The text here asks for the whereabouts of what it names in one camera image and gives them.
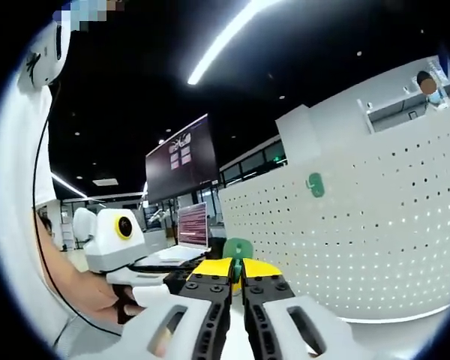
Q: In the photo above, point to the large dark display screen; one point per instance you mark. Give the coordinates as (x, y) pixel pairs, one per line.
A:
(180, 165)

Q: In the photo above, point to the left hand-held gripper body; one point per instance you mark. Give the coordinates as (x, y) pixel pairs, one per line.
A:
(105, 247)

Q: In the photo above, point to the white perforated mounting plate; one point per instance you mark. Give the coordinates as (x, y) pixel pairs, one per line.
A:
(360, 232)

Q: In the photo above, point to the metal storage shelf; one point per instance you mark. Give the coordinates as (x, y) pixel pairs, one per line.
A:
(363, 112)

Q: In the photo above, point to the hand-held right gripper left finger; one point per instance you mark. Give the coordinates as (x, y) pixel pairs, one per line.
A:
(195, 322)

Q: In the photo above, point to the open silver laptop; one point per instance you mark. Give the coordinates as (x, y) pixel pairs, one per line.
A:
(191, 225)

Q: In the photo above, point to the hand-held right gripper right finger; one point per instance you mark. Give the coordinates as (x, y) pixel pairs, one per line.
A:
(277, 322)

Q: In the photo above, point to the white worn device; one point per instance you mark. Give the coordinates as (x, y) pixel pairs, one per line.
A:
(41, 56)

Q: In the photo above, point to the ceiling light strip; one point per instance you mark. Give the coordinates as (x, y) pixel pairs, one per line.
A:
(217, 45)

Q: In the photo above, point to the person's left hand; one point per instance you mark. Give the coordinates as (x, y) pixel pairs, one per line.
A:
(125, 309)

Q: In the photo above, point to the green hook assembly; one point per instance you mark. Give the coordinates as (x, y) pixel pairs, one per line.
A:
(238, 248)
(317, 185)

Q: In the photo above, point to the ceiling air vent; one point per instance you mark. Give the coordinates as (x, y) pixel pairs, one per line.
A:
(105, 182)

